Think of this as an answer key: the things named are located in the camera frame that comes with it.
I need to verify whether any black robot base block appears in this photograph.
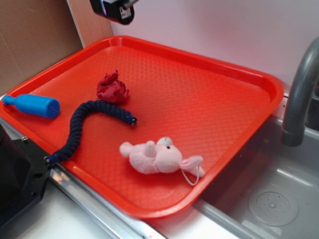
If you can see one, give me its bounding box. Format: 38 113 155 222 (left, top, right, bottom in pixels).
0 127 49 229

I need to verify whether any red plastic tray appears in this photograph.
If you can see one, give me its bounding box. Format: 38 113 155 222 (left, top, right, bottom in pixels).
0 36 284 219

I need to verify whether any grey plastic sink basin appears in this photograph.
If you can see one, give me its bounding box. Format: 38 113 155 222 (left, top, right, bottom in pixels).
194 117 319 239

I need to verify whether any blue plastic bottle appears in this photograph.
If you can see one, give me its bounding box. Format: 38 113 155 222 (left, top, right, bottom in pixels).
2 94 60 119

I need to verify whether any pink plush toy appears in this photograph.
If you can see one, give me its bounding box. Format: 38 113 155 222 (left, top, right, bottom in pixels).
119 137 205 186

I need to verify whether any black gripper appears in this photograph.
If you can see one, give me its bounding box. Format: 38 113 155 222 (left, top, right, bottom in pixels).
90 0 138 25

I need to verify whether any grey sink faucet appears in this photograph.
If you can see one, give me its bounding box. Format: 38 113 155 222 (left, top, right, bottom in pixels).
281 38 319 147

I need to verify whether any red paper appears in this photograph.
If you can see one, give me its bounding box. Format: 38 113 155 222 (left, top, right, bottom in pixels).
96 70 129 104

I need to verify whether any dark blue braided rope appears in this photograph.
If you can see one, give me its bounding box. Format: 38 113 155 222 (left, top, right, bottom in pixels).
43 99 138 165

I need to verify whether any brown cardboard panel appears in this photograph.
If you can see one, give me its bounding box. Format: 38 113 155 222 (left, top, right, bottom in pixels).
0 0 113 95

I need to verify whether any silver metal rail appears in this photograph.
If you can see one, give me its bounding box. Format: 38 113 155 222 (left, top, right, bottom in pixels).
0 117 153 239

